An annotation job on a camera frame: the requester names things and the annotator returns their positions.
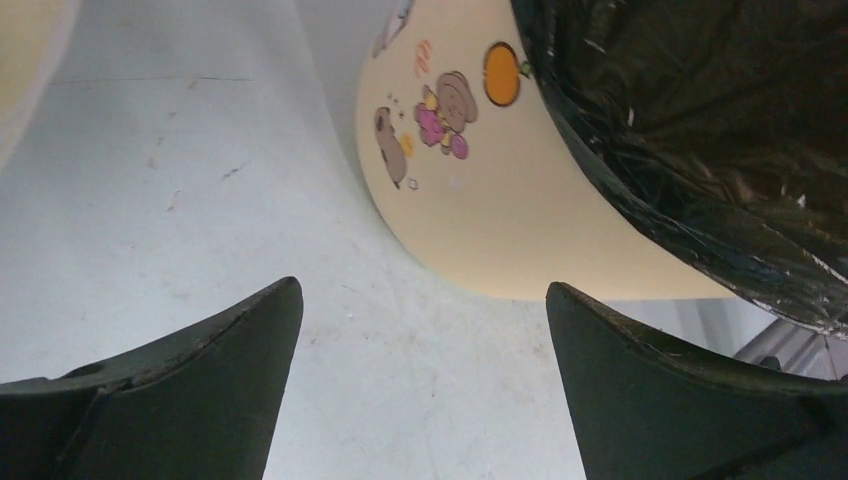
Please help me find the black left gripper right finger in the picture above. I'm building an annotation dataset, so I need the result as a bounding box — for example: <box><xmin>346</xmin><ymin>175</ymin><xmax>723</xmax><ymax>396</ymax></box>
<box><xmin>546</xmin><ymin>282</ymin><xmax>847</xmax><ymax>479</ymax></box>

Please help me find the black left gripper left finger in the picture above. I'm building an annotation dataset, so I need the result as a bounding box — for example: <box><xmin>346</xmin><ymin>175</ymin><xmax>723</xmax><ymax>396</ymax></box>
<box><xmin>1</xmin><ymin>277</ymin><xmax>304</xmax><ymax>479</ymax></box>

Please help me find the black trash bag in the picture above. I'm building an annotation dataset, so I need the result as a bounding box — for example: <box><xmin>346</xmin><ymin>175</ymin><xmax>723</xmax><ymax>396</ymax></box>
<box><xmin>512</xmin><ymin>1</ymin><xmax>847</xmax><ymax>338</ymax></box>

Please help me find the clear plastic bag yellow rim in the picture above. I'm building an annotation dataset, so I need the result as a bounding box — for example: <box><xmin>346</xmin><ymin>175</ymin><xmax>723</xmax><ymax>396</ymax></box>
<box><xmin>1</xmin><ymin>0</ymin><xmax>81</xmax><ymax>166</ymax></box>

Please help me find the cream yellow trash bin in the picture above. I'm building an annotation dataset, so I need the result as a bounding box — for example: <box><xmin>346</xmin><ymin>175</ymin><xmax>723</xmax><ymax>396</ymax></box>
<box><xmin>355</xmin><ymin>1</ymin><xmax>729</xmax><ymax>301</ymax></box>

